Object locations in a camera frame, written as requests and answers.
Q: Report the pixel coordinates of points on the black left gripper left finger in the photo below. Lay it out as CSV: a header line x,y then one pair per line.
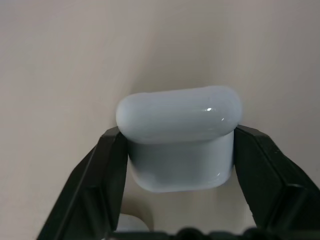
x,y
85,190

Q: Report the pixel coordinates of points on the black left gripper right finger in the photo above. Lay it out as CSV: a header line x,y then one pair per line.
x,y
272,180

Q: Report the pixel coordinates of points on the white earbud charging case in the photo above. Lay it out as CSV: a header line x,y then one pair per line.
x,y
180,140

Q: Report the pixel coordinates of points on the white earbud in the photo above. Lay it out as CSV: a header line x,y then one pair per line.
x,y
131,222

